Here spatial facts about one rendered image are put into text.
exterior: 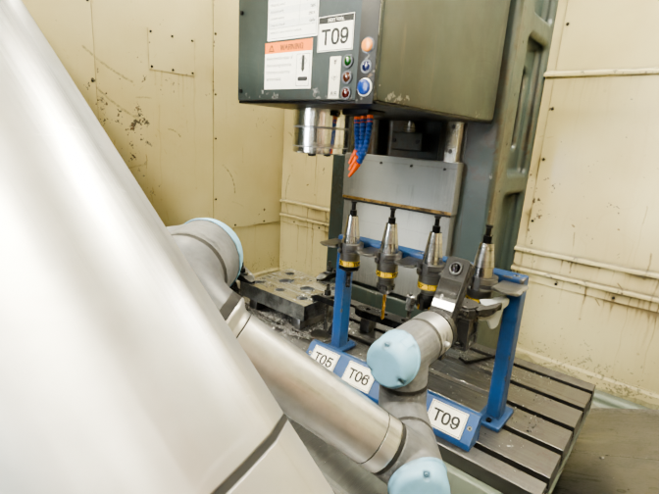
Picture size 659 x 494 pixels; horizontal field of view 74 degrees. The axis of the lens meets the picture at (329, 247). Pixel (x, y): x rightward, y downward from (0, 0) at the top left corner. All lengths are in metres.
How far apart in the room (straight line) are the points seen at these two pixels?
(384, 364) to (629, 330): 1.35
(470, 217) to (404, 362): 0.99
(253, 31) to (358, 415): 0.95
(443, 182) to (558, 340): 0.80
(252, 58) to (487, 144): 0.79
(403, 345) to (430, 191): 0.99
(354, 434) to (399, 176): 1.19
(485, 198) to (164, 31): 1.49
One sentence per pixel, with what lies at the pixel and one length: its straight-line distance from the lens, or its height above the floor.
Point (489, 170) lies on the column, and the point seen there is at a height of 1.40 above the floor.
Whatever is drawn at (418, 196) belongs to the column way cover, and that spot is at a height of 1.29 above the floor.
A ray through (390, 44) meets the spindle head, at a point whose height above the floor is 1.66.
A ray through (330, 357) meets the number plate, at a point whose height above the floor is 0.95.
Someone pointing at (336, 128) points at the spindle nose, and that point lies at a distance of 1.24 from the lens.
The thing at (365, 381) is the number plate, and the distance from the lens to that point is 1.06.
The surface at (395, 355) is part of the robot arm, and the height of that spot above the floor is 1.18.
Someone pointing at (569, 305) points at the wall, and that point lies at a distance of 1.91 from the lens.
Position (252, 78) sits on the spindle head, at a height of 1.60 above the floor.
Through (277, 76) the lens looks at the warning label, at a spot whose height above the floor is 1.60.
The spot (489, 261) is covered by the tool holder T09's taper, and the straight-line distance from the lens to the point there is 0.91.
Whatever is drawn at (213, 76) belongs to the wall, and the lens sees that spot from 2.30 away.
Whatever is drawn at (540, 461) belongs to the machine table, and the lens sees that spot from 1.02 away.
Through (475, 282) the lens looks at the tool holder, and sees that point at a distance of 0.91.
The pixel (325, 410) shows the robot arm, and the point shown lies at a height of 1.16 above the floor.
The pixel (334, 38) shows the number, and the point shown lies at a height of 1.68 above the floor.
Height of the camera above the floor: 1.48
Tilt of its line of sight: 14 degrees down
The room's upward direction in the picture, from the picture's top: 4 degrees clockwise
